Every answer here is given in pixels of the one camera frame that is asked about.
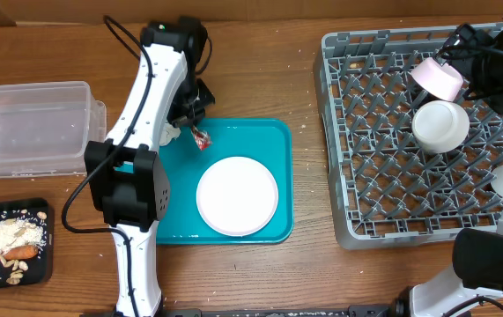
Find black bin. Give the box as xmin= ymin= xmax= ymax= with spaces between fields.
xmin=0 ymin=197 xmax=55 ymax=292

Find pink plate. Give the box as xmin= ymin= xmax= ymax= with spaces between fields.
xmin=196 ymin=157 xmax=279 ymax=237

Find teal plastic tray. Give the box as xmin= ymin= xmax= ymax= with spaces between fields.
xmin=156 ymin=118 xmax=294 ymax=245

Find food scraps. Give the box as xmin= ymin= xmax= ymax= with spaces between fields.
xmin=0 ymin=210 xmax=48 ymax=285

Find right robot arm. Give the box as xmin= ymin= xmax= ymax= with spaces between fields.
xmin=386 ymin=24 xmax=503 ymax=316

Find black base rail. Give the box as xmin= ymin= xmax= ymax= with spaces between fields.
xmin=159 ymin=305 xmax=394 ymax=317

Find clear plastic bin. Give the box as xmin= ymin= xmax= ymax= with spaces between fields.
xmin=0 ymin=81 xmax=107 ymax=178

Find red snack wrapper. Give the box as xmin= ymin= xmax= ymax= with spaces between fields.
xmin=190 ymin=126 xmax=212 ymax=151

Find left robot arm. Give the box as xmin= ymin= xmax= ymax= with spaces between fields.
xmin=83 ymin=17 xmax=215 ymax=316

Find grey dishwasher rack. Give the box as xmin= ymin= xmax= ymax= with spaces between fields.
xmin=314 ymin=26 xmax=503 ymax=249

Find white napkin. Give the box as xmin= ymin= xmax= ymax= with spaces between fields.
xmin=159 ymin=122 xmax=181 ymax=146

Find orange carrot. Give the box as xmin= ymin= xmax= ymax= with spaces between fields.
xmin=0 ymin=245 xmax=39 ymax=261

